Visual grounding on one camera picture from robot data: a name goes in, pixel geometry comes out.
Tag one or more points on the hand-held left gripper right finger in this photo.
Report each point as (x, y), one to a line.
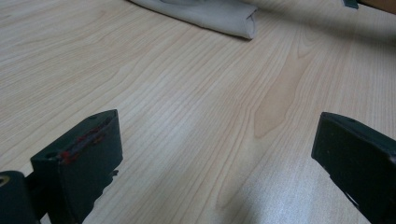
(358, 161)

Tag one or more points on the grey cloth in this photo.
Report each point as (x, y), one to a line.
(214, 15)

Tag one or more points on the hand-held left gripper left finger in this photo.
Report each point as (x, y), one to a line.
(81, 165)

